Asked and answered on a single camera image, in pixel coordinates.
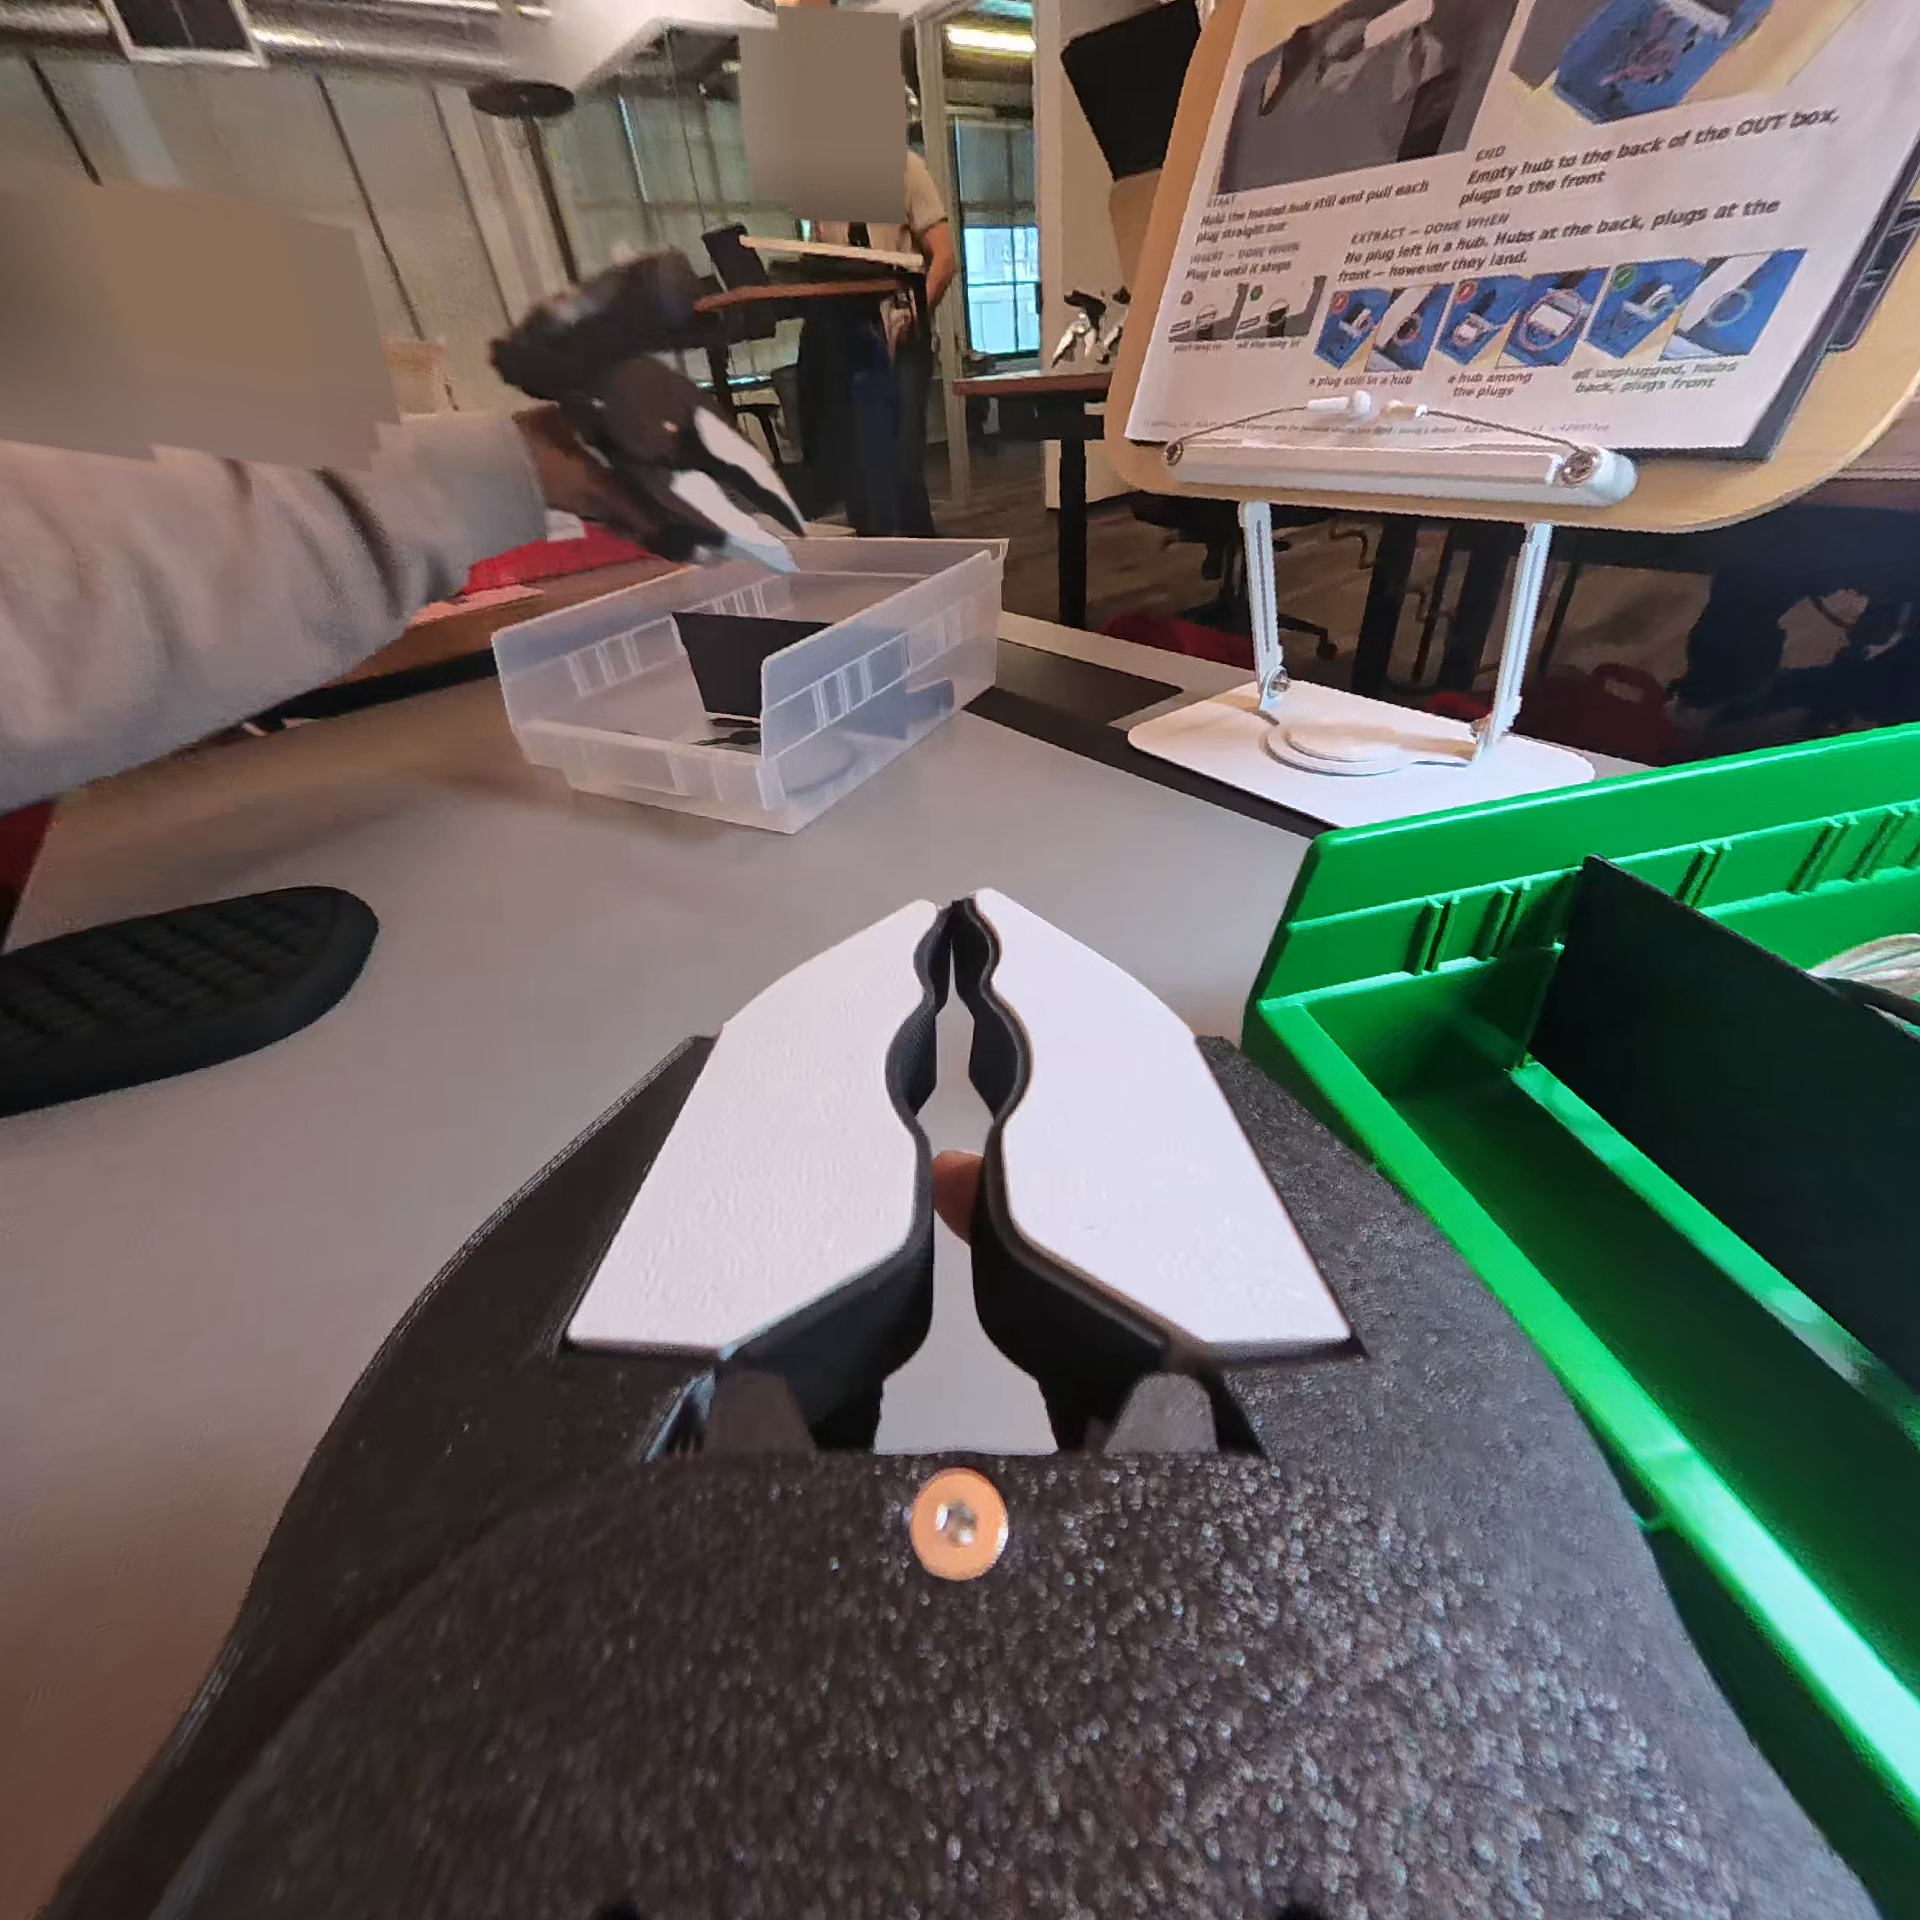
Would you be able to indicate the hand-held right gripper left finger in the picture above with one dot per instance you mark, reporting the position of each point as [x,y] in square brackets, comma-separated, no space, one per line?
[781,1141]

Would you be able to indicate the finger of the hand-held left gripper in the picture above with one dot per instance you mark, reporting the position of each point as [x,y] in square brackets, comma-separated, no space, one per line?
[720,524]
[744,465]

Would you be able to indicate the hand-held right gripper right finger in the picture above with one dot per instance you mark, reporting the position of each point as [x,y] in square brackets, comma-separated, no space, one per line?
[1141,1170]

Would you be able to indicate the clear plastic bin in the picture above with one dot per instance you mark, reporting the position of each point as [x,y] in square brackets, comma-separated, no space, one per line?
[629,750]

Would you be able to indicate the person's left forearm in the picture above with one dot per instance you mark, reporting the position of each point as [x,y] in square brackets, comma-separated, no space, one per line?
[226,599]

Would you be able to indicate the person's left hand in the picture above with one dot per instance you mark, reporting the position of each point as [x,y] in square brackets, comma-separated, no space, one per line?
[564,465]

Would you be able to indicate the black bin divider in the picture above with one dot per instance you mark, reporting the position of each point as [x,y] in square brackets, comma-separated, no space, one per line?
[734,662]
[1725,1110]

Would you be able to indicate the wooden standing desk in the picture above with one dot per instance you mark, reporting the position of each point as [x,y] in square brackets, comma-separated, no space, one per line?
[810,293]

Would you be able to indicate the black floor lamp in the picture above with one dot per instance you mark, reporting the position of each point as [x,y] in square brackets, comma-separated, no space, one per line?
[522,98]

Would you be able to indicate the wooden office desk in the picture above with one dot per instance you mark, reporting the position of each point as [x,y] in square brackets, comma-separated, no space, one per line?
[1037,386]

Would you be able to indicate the green plastic bin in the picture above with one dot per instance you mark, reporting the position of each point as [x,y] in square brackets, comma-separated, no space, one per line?
[1501,1201]

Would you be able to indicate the distant black white device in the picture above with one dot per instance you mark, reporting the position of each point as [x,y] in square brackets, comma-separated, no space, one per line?
[1084,327]

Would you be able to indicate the red floor crate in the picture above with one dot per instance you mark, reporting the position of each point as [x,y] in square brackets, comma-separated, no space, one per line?
[1589,720]

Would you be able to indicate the printed instruction sheet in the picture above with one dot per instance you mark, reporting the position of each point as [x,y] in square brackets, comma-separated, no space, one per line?
[1501,300]

